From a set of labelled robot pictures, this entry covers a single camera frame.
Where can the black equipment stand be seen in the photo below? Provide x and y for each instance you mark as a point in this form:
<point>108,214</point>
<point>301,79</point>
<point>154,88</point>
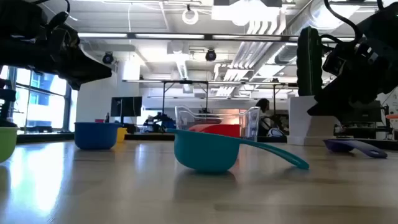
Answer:
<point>7,96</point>

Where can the person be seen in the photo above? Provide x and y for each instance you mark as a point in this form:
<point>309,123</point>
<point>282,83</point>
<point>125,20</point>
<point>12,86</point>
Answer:
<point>263,105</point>

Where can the dark desk monitor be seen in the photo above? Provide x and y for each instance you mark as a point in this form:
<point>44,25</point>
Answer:
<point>367,113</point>

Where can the ceiling light strip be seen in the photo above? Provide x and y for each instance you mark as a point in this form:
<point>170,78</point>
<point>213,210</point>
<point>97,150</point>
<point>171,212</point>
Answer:
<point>168,36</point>

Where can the teal measuring cup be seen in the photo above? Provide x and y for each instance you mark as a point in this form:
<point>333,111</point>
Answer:
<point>202,152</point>

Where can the white faceted plant pot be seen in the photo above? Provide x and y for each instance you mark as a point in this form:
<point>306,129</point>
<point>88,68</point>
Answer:
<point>303,124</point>

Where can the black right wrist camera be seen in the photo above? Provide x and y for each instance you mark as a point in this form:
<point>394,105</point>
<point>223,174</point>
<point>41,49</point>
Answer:
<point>345,62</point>

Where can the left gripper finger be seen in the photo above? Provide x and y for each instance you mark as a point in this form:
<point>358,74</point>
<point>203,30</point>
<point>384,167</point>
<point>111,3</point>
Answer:
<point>90,71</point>

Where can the green cactus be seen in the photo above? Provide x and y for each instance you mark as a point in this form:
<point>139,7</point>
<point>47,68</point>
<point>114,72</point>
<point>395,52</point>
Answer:
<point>309,62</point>

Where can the blue measuring cup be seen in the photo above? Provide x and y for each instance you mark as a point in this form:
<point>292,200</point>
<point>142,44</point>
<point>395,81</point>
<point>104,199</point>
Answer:
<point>96,135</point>

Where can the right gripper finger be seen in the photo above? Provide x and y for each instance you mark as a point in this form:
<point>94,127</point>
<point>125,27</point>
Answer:
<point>335,99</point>

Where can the purple measuring cup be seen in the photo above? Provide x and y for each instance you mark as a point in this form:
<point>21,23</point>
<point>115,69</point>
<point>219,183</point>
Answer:
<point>339,144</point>

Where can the black computer monitor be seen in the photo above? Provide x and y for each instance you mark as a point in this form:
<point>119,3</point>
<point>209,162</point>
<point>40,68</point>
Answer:
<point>126,106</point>

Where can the clear plastic basket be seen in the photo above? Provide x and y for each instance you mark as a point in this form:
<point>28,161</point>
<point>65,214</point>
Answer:
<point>248,121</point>

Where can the black ceiling camera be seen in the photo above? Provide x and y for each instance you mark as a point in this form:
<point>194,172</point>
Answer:
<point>211,55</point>
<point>108,58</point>

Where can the silver ceiling duct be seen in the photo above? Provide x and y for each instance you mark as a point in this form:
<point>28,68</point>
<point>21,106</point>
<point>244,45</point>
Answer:
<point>314,15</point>

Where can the black background rig frame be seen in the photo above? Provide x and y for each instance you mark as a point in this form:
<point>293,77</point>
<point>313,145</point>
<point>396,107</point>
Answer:
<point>186,81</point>

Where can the green measuring cup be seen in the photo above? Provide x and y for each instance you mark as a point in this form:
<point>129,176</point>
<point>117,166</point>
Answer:
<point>6,143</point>

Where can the black table frame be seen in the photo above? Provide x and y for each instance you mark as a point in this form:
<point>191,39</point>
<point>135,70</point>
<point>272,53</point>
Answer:
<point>149,137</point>

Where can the yellow measuring cup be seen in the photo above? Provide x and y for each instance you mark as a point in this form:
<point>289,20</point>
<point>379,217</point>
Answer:
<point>121,134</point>

